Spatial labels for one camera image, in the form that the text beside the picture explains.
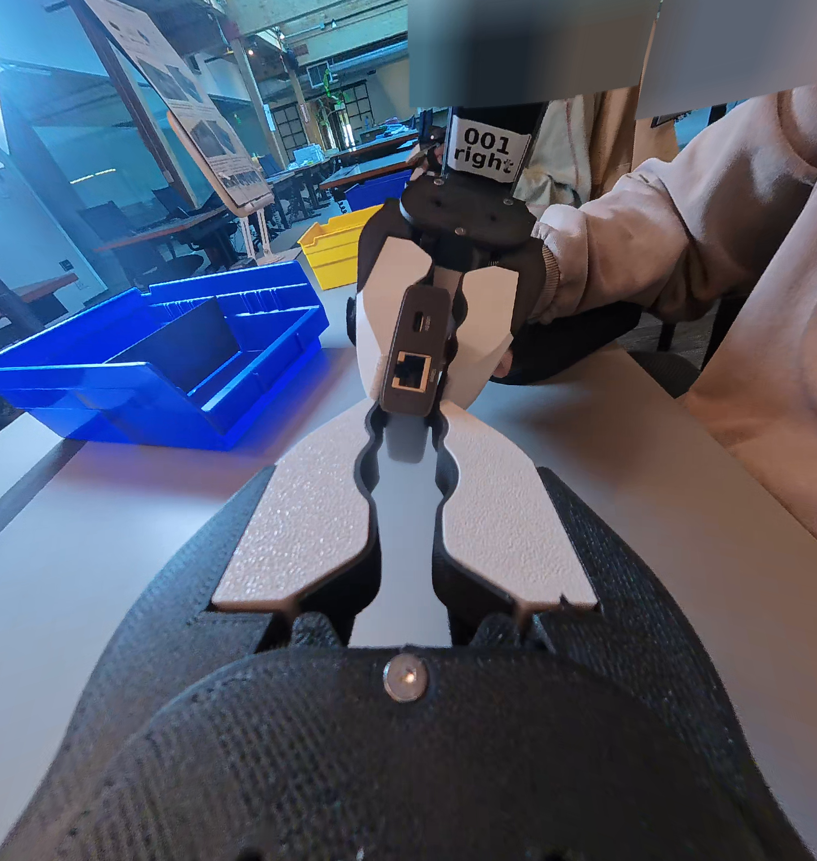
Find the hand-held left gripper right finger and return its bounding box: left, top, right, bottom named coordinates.
left=433, top=402, right=599, bottom=643

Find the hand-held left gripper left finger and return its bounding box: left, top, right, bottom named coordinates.
left=211, top=401, right=385, bottom=647

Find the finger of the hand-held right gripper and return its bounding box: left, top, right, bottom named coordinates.
left=442, top=267, right=521, bottom=411
left=354, top=235, right=436, bottom=404

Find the grey ethernet adapter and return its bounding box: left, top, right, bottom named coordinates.
left=379, top=283, right=460, bottom=465

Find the person's right forearm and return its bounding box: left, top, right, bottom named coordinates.
left=531, top=144, right=817, bottom=327

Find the person's right hand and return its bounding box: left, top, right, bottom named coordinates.
left=489, top=299, right=641, bottom=386

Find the yellow plastic bin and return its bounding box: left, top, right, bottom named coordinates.
left=298, top=205, right=382, bottom=291

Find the blue plastic bin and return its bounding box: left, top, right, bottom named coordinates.
left=344, top=168, right=416, bottom=213
left=0, top=261, right=330, bottom=452

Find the wooden poster display board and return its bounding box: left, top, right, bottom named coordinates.
left=68, top=0, right=301, bottom=266

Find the person's beige hoodie torso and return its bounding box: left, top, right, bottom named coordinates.
left=677, top=81, right=817, bottom=562

